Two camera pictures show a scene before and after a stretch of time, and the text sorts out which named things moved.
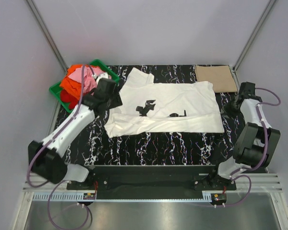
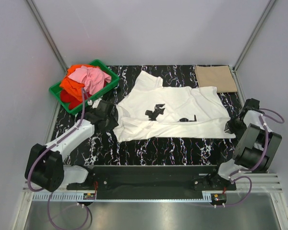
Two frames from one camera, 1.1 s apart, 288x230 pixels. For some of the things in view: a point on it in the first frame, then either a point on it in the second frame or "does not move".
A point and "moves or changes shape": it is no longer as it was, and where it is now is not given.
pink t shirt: x=90 y=83 does not move
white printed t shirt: x=150 y=107 moves or changes shape
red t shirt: x=66 y=97 does not move
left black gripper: x=116 y=101 -> x=113 y=124
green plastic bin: x=55 y=89 does not move
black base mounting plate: x=151 y=182 does not move
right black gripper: x=226 y=110 -> x=232 y=130
